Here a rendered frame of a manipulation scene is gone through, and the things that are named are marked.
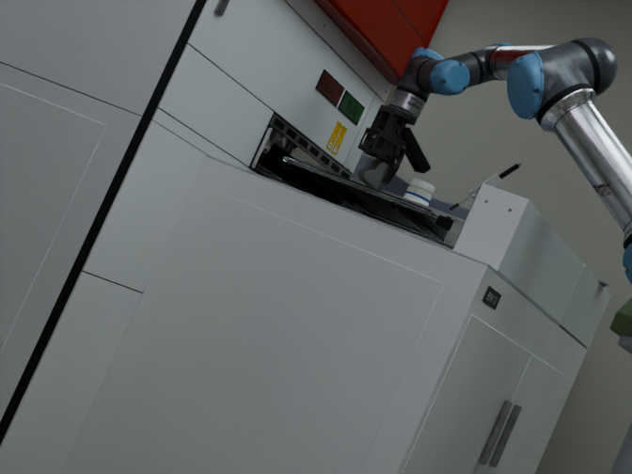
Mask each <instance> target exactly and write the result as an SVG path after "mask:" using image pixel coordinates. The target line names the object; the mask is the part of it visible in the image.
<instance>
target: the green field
mask: <svg viewBox="0 0 632 474"><path fill-rule="evenodd" d="M340 109H341V110H342V111H344V112H345V113H346V114H347V115H348V116H349V117H350V118H351V119H352V120H353V121H355V122H356V123H358V121H359V119H360V116H361V114H362V112H363V110H364V108H363V107H362V106H361V105H360V104H359V103H358V102H356V101H355V100H354V99H353V98H352V97H351V96H350V95H349V94H348V93H346V95H345V98H344V100H343V102H342V104H341V106H340Z"/></svg>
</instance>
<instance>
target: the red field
mask: <svg viewBox="0 0 632 474"><path fill-rule="evenodd" d="M318 89H319V90H321V91H322V92H323V93H324V94H325V95H326V96H327V97H328V98H329V99H330V100H331V101H332V102H334V103H335V104H337V103H338V101H339V99H340V96H341V93H342V91H343V88H342V87H341V86H340V85H339V84H338V83H337V82H336V81H335V80H334V79H333V78H331V77H330V76H329V75H328V74H327V73H326V72H324V76H323V78H322V80H321V82H320V84H319V86H318Z"/></svg>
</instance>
